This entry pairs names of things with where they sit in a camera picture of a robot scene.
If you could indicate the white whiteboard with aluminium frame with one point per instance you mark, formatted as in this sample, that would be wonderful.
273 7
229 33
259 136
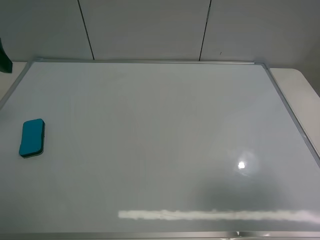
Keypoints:
156 150

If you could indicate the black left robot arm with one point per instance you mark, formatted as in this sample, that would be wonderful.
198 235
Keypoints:
6 65

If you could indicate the teal whiteboard eraser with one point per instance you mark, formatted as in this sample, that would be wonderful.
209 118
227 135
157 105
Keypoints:
32 138

